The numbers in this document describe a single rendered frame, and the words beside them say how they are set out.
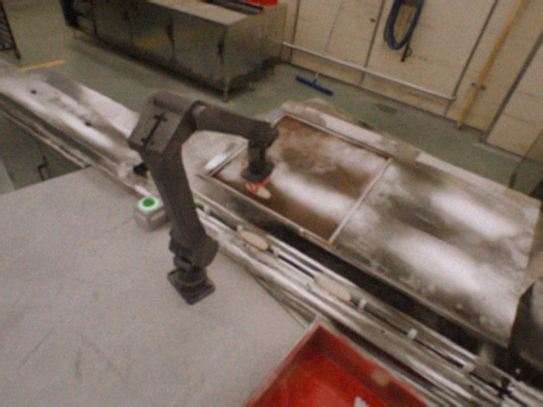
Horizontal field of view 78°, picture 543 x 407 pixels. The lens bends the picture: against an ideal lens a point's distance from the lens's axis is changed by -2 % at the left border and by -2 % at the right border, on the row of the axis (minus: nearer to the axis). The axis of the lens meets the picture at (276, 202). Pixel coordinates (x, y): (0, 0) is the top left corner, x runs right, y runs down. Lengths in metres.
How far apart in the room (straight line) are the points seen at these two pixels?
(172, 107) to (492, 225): 1.03
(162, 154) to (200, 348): 0.49
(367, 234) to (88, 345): 0.80
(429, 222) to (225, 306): 0.68
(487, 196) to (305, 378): 0.88
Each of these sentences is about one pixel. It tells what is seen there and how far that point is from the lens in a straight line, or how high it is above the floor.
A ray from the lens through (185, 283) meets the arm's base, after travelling 0.93.
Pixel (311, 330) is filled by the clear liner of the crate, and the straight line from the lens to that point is 0.81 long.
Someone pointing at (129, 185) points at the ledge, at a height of 0.86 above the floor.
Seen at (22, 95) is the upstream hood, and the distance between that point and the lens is 1.86.
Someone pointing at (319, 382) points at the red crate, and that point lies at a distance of 0.88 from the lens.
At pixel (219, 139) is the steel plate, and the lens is 1.58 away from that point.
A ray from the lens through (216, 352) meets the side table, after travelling 0.88.
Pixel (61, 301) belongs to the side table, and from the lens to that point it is 1.03.
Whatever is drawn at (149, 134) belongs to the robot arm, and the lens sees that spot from 0.61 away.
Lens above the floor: 1.62
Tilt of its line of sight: 40 degrees down
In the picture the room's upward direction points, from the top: 9 degrees clockwise
